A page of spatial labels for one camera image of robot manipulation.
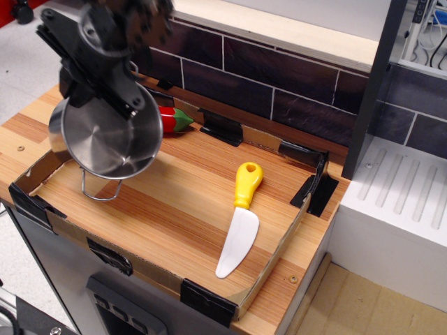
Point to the white ridged drainboard sink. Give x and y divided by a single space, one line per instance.
402 188

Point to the dark grey cabinet post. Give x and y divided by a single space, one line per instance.
388 53

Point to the stainless steel pot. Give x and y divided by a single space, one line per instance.
104 143

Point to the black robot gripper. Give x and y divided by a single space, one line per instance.
95 59

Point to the white power strip with cables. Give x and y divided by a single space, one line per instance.
425 35

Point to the yellow handled white toy knife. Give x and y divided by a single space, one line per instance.
245 224

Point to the grey oven control panel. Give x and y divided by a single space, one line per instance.
119 315

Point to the cardboard fence with black tape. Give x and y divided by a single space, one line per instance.
156 238

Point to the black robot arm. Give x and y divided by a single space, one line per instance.
144 23

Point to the black caster wheel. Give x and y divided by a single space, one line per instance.
22 12

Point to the red green toy pepper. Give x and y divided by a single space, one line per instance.
174 119

